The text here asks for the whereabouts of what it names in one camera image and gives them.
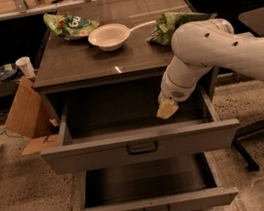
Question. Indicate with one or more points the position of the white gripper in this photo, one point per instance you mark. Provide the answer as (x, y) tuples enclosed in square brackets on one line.
[(172, 90)]

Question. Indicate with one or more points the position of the grey top drawer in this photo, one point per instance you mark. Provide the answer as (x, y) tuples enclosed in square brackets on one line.
[(124, 130)]

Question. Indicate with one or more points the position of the grey drawer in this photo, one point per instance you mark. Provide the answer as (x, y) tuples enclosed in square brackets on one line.
[(124, 130), (184, 183)]

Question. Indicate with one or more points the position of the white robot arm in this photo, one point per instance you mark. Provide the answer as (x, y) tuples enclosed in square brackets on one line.
[(199, 46)]

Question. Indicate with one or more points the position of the grey drawer cabinet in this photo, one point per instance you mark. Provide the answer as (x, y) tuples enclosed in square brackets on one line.
[(66, 65)]

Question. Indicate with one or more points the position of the grey middle drawer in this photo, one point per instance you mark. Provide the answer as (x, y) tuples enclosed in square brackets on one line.
[(184, 183)]

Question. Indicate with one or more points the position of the green chip bag right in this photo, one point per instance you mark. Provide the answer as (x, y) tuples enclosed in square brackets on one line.
[(169, 22)]

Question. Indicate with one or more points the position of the green chip bag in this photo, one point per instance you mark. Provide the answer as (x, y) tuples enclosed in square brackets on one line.
[(169, 22), (70, 27)]

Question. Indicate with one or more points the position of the white spoon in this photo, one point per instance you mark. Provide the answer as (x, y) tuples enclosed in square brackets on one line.
[(142, 25)]

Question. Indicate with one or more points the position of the white bowl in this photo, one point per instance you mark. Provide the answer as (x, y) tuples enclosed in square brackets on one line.
[(109, 37)]

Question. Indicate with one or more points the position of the green chip bag left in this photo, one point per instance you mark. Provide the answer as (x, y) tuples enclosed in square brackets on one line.
[(70, 27)]

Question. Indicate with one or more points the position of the brown cardboard box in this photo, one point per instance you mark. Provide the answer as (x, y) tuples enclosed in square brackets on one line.
[(29, 117)]

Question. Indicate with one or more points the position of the white paper cup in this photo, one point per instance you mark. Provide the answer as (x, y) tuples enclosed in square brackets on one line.
[(25, 65)]

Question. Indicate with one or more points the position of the blue bowl with card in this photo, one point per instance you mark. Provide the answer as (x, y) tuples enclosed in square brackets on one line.
[(8, 72)]

